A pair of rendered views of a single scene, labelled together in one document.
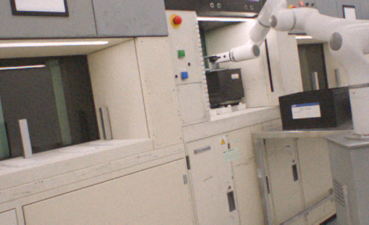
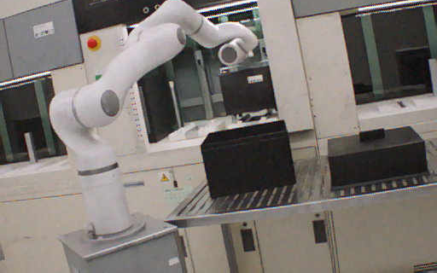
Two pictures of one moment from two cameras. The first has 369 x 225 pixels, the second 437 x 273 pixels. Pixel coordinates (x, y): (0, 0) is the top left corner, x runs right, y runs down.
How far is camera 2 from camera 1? 234 cm
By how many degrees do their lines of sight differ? 56
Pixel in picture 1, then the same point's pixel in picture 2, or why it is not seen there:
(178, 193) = not seen: hidden behind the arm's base
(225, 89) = (235, 99)
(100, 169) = (26, 188)
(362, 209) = not seen: outside the picture
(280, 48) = (272, 47)
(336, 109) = (212, 172)
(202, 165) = (132, 201)
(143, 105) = not seen: hidden behind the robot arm
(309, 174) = (359, 237)
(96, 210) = (25, 219)
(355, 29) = (54, 103)
